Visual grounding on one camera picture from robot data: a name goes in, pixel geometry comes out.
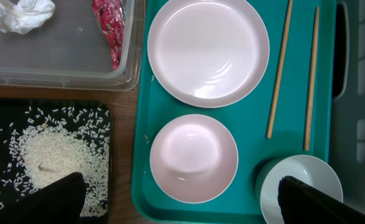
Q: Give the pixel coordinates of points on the grey bowl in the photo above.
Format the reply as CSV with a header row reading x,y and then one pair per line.
x,y
308,169

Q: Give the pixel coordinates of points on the wooden chopstick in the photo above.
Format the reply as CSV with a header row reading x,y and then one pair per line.
x,y
311,84
278,78

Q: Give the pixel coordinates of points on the red snack wrapper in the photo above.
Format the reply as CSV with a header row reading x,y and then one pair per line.
x,y
109,15

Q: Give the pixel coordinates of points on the spilled rice pile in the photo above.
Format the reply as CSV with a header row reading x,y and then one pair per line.
x,y
40,145

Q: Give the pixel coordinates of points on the clear plastic wrap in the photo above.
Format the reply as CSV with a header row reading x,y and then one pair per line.
x,y
25,15

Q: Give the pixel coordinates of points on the teal plastic tray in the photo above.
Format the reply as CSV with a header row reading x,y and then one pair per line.
x,y
247,120

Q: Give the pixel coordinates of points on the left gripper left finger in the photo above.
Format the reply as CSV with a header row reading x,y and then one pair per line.
x,y
58,203

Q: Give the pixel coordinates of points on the large white plate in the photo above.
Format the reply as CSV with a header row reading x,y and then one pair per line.
x,y
208,54

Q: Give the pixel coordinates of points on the clear plastic bin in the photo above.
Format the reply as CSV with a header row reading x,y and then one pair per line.
x,y
69,51

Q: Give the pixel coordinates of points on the grey dishwasher rack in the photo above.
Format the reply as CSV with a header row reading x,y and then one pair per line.
x,y
347,138

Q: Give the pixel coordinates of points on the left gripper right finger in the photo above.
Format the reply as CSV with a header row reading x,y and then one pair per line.
x,y
302,204

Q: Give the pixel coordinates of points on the black tray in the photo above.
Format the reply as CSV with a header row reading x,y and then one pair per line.
x,y
55,162

